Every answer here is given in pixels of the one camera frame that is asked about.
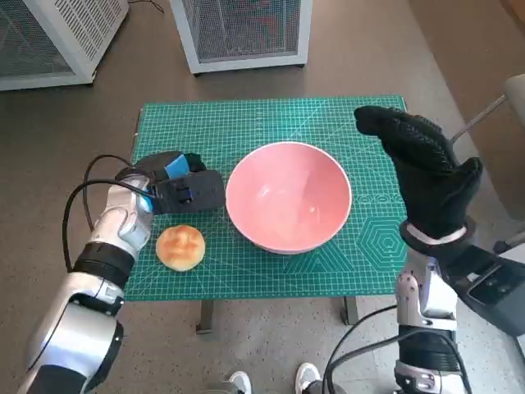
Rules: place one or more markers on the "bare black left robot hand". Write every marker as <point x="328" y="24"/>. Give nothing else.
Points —
<point x="193" y="193"/>

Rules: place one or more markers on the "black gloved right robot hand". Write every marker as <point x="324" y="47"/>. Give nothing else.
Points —
<point x="430" y="184"/>

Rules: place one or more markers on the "round toy bread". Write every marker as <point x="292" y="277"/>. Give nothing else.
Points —
<point x="180" y="248"/>

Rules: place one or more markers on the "pink bowl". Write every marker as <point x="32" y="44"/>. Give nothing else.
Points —
<point x="287" y="193"/>

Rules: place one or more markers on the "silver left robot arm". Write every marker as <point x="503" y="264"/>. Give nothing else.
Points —
<point x="115" y="221"/>

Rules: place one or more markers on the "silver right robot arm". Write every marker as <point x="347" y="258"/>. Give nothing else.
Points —
<point x="426" y="295"/>

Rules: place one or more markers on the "green cutting mat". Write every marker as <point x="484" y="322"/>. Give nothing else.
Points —
<point x="266" y="119"/>

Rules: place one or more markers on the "grey table leg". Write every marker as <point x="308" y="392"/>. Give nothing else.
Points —
<point x="206" y="316"/>
<point x="351" y="312"/>

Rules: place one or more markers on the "small white mesh cabinet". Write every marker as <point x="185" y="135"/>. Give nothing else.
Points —
<point x="246" y="33"/>

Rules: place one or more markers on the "large white mesh cabinet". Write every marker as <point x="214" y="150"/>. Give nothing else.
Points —
<point x="82" y="33"/>

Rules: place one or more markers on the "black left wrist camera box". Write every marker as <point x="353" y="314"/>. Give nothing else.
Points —
<point x="164" y="201"/>

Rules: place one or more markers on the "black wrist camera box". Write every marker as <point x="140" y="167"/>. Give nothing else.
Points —
<point x="164" y="201"/>
<point x="492" y="291"/>

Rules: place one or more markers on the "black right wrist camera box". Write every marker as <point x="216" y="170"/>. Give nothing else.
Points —
<point x="492" y="291"/>

